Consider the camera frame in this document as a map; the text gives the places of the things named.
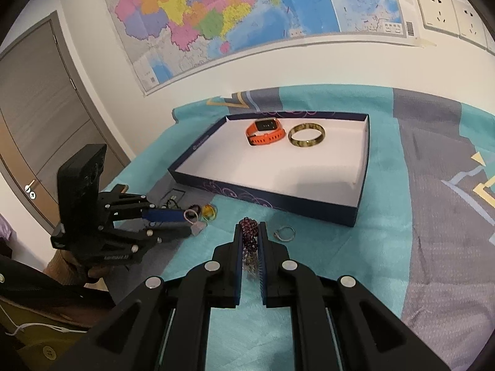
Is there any grey wooden door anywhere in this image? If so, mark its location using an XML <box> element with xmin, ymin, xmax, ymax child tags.
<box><xmin>0</xmin><ymin>11</ymin><xmax>132</xmax><ymax>229</ymax></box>

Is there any teal and grey blanket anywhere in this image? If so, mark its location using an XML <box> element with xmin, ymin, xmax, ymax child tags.
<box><xmin>116</xmin><ymin>85</ymin><xmax>495</xmax><ymax>371</ymax></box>

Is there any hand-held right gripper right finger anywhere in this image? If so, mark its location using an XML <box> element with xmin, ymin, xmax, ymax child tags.
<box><xmin>258</xmin><ymin>222</ymin><xmax>451</xmax><ymax>371</ymax></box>

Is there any dark blue shallow box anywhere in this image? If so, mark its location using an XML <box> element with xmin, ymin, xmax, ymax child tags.
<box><xmin>167</xmin><ymin>112</ymin><xmax>371</xmax><ymax>228</ymax></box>

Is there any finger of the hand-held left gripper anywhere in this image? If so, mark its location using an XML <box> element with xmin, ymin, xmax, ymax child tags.
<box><xmin>98</xmin><ymin>191</ymin><xmax>187</xmax><ymax>223</ymax></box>
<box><xmin>112</xmin><ymin>220</ymin><xmax>194</xmax><ymax>258</ymax></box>

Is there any tortoiseshell bangle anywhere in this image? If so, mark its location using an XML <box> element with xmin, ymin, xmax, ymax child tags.
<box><xmin>288</xmin><ymin>123</ymin><xmax>326</xmax><ymax>150</ymax></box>

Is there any person's left hand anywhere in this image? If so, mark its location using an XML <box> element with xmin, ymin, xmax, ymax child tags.
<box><xmin>46</xmin><ymin>249</ymin><xmax>109</xmax><ymax>290</ymax></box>

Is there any wall map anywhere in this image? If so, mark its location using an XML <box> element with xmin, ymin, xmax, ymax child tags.
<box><xmin>102</xmin><ymin>0</ymin><xmax>416</xmax><ymax>97</ymax></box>

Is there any purple cloth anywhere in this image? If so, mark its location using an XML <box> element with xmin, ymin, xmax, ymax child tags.
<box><xmin>0</xmin><ymin>216</ymin><xmax>13</xmax><ymax>258</ymax></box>

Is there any dark purple bead bracelet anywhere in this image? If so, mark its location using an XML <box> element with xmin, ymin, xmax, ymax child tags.
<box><xmin>239</xmin><ymin>217</ymin><xmax>259</xmax><ymax>254</ymax></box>

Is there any orange wrist watch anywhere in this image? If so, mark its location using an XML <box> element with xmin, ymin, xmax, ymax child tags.
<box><xmin>246</xmin><ymin>118</ymin><xmax>287</xmax><ymax>147</ymax></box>

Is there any white cord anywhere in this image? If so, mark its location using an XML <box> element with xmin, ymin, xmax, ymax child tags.
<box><xmin>6</xmin><ymin>322</ymin><xmax>90</xmax><ymax>337</ymax></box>

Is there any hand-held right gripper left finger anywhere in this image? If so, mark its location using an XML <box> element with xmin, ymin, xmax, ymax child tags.
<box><xmin>50</xmin><ymin>222</ymin><xmax>244</xmax><ymax>371</ymax></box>

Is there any pink hair accessory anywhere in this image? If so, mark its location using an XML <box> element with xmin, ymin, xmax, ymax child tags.
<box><xmin>183</xmin><ymin>208</ymin><xmax>206</xmax><ymax>237</ymax></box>

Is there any silver ring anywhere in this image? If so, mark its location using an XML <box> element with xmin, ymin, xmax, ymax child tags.
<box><xmin>273</xmin><ymin>226</ymin><xmax>296</xmax><ymax>243</ymax></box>

